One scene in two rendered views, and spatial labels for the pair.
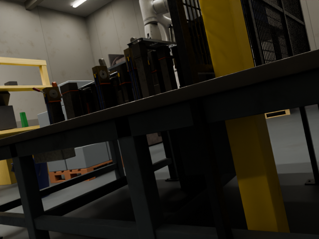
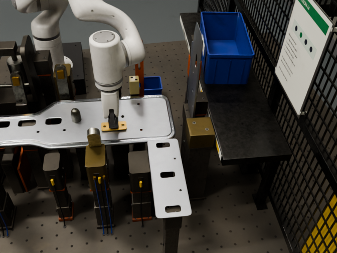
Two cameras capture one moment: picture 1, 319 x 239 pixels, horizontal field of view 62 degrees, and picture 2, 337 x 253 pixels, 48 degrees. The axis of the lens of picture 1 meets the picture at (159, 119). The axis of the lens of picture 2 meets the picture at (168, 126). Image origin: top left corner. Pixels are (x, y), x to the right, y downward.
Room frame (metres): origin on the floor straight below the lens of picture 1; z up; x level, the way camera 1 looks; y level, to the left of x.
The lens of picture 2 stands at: (0.89, 0.48, 1.90)
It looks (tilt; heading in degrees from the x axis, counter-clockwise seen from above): 45 degrees down; 311
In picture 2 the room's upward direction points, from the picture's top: 2 degrees clockwise
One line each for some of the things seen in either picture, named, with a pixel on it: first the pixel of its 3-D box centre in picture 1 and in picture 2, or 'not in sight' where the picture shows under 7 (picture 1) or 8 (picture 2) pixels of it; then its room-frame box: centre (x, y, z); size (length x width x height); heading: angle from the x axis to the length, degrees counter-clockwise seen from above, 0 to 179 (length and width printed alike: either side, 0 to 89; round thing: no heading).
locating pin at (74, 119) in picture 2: not in sight; (75, 115); (1.72, -0.01, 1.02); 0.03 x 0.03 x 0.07
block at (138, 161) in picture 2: (156, 78); (140, 191); (1.44, -0.03, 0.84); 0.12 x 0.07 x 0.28; 140
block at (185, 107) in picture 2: not in sight; (187, 143); (1.46, -0.30, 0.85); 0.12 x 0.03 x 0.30; 140
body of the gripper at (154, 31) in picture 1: (153, 32); (110, 95); (1.60, -0.07, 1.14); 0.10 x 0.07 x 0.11; 139
